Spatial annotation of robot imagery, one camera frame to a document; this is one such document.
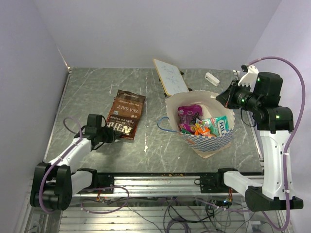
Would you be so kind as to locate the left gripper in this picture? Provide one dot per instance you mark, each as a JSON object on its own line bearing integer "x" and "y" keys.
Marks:
{"x": 112, "y": 134}

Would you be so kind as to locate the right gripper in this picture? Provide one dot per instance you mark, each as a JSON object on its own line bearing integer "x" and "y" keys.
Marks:
{"x": 226, "y": 98}

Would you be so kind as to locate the brown Kettle chips bag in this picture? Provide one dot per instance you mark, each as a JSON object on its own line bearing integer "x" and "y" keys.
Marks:
{"x": 115, "y": 118}

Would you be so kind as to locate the orange snack packet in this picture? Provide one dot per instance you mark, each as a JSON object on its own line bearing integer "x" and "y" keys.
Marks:
{"x": 202, "y": 130}

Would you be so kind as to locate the purple candy bag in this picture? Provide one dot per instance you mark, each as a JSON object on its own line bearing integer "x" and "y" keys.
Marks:
{"x": 188, "y": 115}

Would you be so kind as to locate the blue checkered paper bag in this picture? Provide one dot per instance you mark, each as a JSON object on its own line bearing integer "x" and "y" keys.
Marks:
{"x": 204, "y": 146}

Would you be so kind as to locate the green snack packet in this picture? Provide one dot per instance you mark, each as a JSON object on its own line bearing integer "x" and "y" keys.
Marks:
{"x": 186, "y": 131}

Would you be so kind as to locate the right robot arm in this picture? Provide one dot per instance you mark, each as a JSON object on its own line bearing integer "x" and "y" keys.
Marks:
{"x": 259, "y": 93}

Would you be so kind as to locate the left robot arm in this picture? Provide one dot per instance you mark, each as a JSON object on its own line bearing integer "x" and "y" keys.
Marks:
{"x": 55, "y": 182}

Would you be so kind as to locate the teal Fox's candy bag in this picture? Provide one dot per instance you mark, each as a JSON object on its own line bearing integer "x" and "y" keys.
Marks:
{"x": 217, "y": 125}

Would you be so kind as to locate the white eraser block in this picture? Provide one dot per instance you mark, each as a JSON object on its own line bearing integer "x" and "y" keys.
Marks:
{"x": 212, "y": 79}

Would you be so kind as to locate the small yellow-framed whiteboard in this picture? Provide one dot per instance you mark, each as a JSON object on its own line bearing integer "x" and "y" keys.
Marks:
{"x": 170, "y": 77}

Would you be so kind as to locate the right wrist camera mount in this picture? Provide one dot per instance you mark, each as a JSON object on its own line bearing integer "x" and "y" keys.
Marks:
{"x": 250, "y": 76}

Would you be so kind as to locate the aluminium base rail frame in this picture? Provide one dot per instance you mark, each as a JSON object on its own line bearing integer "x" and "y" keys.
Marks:
{"x": 154, "y": 203}

